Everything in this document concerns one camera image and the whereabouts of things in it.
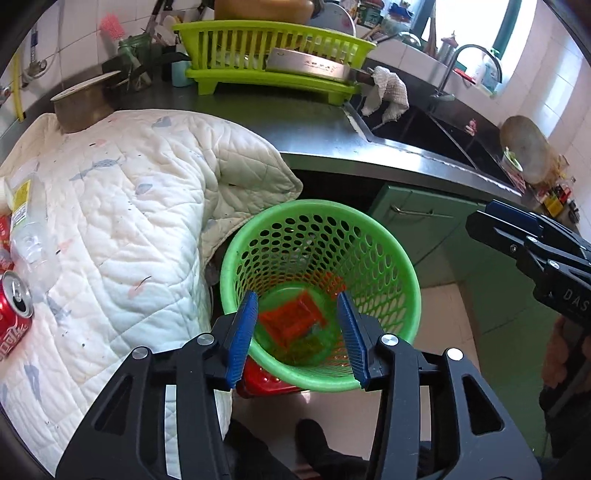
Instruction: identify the orange snack wrapper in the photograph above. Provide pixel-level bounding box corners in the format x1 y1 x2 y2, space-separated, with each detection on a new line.
259 290 328 350

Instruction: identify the clear bottle yellow label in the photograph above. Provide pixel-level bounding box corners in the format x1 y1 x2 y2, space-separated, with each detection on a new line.
10 174 60 295

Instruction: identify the green perforated trash basket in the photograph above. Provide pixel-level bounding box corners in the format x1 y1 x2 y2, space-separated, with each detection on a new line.
221 200 422 393

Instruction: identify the right hand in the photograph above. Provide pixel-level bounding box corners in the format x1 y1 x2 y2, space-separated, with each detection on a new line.
541 316 570 388

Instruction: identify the round wooden cutting board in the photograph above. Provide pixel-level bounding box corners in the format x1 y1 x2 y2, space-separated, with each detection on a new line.
500 115 559 186

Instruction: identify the green cabinet door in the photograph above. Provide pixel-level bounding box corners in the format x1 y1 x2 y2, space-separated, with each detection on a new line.
369 185 484 288

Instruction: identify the red soda can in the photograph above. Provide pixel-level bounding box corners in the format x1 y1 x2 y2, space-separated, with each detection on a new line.
0 271 34 361

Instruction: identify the chrome sink faucet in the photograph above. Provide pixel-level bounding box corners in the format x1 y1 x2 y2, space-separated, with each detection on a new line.
431 43 504 101

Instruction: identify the white quilted cloth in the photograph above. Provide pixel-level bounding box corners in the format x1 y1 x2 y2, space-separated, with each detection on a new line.
1 110 303 473

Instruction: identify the white dish rag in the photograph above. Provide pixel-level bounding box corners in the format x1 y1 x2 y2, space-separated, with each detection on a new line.
361 66 410 123

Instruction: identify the metal pot white rim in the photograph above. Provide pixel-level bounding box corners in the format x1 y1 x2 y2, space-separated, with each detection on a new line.
50 70 121 134

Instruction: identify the white plate in rack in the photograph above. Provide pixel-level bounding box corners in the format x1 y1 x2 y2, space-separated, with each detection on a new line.
308 2 356 36

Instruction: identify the green dish rack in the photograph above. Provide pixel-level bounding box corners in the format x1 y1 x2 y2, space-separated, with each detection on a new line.
173 20 376 106

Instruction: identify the cleaver knife blade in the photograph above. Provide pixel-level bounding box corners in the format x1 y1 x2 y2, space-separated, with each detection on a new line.
266 48 374 86

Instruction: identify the brown clay pot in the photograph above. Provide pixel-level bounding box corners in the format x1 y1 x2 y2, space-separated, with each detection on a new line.
213 0 315 24

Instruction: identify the metal water pipe valve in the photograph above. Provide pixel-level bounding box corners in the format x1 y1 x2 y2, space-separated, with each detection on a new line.
22 24 48 87

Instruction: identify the pink bottle brush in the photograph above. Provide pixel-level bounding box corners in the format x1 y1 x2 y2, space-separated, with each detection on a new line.
99 14 125 42

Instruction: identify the yellow gas hose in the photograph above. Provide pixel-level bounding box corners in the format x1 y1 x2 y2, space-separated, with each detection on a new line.
11 52 25 123

